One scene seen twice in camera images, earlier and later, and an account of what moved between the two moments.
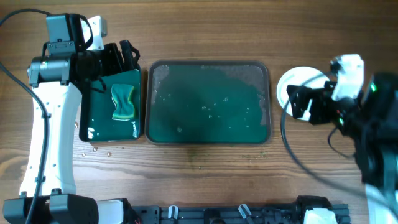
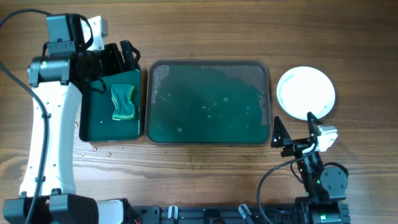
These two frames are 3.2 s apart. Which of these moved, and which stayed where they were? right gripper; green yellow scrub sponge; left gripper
Moved: right gripper
Stayed: green yellow scrub sponge; left gripper
